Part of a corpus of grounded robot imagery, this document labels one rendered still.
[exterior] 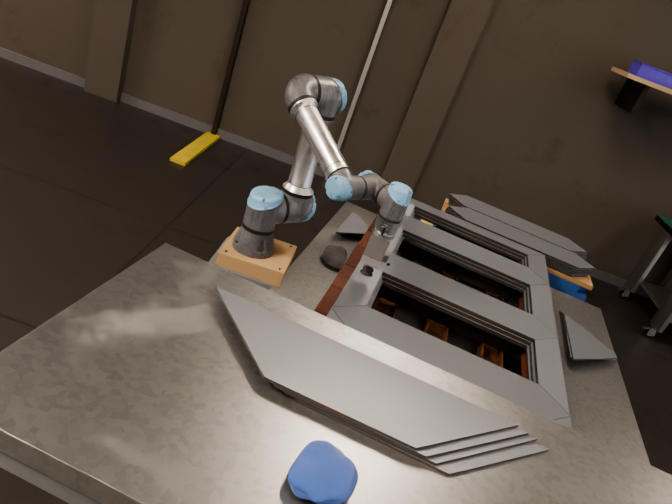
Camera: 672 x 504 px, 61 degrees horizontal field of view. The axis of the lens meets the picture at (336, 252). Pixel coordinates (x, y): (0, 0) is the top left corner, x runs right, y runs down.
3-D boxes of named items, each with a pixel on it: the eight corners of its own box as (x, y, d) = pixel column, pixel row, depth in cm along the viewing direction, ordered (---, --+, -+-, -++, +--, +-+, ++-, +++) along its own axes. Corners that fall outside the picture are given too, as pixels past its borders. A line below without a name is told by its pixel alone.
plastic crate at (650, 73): (662, 85, 435) (669, 72, 430) (673, 89, 416) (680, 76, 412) (625, 71, 434) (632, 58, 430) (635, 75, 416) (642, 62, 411)
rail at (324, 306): (394, 207, 285) (398, 196, 283) (277, 402, 141) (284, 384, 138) (386, 204, 286) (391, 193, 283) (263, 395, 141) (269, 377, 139)
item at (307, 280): (380, 221, 295) (382, 216, 293) (297, 354, 179) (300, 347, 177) (344, 206, 297) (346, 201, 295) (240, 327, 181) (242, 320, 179)
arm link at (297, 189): (263, 215, 213) (300, 68, 191) (294, 213, 223) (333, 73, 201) (282, 230, 206) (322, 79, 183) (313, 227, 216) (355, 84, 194)
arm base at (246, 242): (225, 247, 204) (231, 223, 200) (242, 233, 217) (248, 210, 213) (263, 263, 202) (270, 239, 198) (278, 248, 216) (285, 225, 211)
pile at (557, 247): (583, 255, 310) (588, 246, 307) (592, 286, 274) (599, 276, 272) (446, 197, 318) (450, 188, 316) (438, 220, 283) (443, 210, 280)
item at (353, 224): (376, 222, 284) (379, 215, 282) (358, 251, 249) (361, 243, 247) (354, 212, 286) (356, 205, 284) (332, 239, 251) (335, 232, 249)
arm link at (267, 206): (235, 217, 205) (244, 183, 199) (266, 215, 214) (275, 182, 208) (254, 233, 198) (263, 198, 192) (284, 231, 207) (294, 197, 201)
